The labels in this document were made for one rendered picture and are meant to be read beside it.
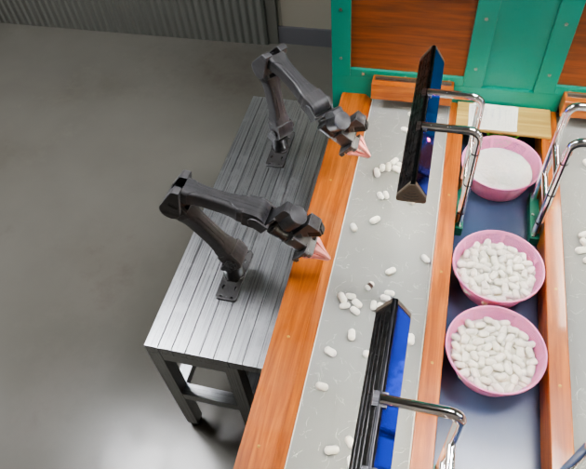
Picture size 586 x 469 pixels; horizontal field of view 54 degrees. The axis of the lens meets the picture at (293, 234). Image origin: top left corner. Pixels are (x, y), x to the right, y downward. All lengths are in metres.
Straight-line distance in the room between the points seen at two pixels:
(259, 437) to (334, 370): 0.27
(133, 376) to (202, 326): 0.81
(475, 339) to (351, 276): 0.40
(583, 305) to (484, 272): 0.29
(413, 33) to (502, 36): 0.30
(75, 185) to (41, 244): 0.41
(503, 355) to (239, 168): 1.15
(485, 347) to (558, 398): 0.22
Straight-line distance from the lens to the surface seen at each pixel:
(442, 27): 2.18
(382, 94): 2.28
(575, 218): 2.07
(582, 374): 1.76
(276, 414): 1.58
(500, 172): 2.15
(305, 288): 1.75
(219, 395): 2.11
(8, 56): 4.60
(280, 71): 1.94
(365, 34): 2.23
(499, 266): 1.89
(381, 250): 1.86
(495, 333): 1.76
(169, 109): 3.66
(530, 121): 2.31
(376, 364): 1.26
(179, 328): 1.85
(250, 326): 1.81
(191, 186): 1.62
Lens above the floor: 2.23
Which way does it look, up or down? 52 degrees down
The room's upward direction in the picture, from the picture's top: 6 degrees counter-clockwise
